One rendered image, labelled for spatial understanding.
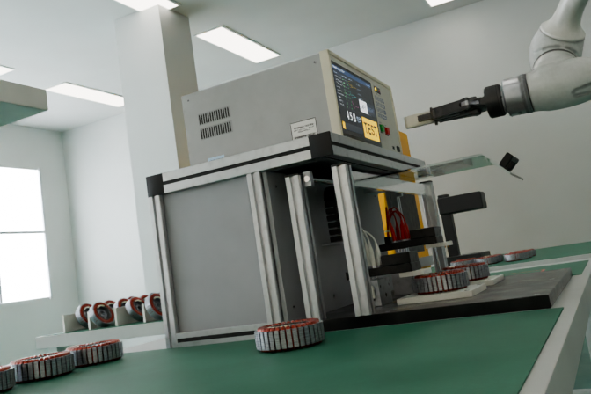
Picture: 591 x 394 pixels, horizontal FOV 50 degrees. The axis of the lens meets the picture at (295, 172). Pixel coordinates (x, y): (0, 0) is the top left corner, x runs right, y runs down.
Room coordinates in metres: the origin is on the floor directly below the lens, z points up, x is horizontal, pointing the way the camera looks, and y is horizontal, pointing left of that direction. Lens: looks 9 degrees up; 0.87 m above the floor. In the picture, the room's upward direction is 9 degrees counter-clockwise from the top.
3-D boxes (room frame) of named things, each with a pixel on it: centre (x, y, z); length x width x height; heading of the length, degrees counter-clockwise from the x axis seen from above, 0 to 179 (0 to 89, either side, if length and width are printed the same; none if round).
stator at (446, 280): (1.32, -0.26, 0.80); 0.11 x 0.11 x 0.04
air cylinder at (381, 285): (1.38, -0.13, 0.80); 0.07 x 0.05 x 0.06; 155
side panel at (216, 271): (1.31, 0.19, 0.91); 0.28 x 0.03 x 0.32; 65
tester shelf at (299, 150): (1.57, -0.02, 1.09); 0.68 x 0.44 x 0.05; 155
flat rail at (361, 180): (1.47, -0.22, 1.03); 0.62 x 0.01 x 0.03; 155
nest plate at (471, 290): (1.32, -0.26, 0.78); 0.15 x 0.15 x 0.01; 65
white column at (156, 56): (5.49, 1.08, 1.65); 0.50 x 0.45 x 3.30; 65
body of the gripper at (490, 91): (1.45, -0.46, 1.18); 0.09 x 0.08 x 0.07; 64
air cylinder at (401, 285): (1.60, -0.23, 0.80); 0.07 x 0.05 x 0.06; 155
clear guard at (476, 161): (1.59, -0.38, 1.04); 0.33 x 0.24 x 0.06; 65
